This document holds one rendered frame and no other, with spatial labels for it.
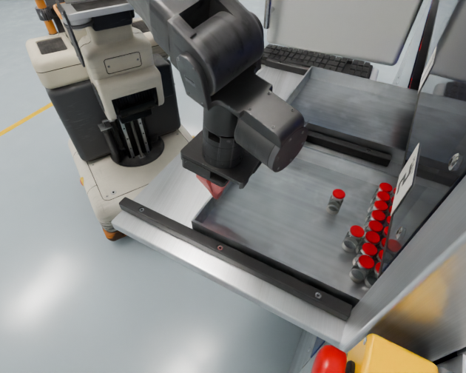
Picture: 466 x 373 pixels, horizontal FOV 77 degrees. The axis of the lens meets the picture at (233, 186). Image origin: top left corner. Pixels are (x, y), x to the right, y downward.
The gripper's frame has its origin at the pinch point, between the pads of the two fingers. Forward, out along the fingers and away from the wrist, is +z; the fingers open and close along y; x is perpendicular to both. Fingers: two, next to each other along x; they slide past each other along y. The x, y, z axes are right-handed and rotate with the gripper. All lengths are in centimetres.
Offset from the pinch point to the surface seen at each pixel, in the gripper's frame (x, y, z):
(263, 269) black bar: -6.9, 12.1, 1.7
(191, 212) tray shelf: -2.5, -3.6, 5.6
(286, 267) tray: -5.6, 14.9, 0.4
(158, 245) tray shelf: -10.5, -4.5, 5.8
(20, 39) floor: 152, -334, 132
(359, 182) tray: 19.2, 20.4, 2.4
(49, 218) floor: 8, -103, 106
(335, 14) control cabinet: 89, -6, -1
